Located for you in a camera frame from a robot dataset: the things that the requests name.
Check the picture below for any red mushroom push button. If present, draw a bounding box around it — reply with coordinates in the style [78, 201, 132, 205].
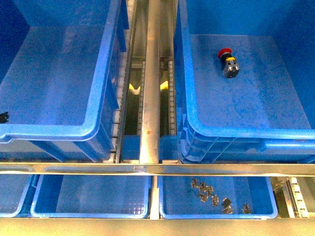
[218, 48, 240, 78]

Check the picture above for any lower blue tray with clips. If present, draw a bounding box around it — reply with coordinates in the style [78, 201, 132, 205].
[158, 176, 278, 220]

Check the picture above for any pile of small metal clips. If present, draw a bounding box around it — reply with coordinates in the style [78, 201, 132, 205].
[190, 178, 252, 214]

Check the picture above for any blue target bin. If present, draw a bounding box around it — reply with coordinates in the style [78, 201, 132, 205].
[174, 0, 315, 164]

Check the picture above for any empty middle blue bin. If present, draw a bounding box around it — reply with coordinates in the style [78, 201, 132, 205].
[0, 0, 128, 162]

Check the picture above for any lower blue tray centre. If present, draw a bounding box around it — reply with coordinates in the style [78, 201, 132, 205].
[31, 175, 151, 219]

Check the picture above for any small black plastic clip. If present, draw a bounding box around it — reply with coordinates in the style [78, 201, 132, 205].
[0, 112, 9, 124]

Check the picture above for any lower blue tray left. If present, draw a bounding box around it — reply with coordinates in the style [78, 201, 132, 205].
[0, 175, 35, 218]

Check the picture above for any vertical steel divider rail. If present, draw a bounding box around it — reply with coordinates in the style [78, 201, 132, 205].
[139, 0, 160, 164]

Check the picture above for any horizontal steel shelf rail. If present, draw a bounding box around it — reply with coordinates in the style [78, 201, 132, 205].
[0, 162, 315, 177]

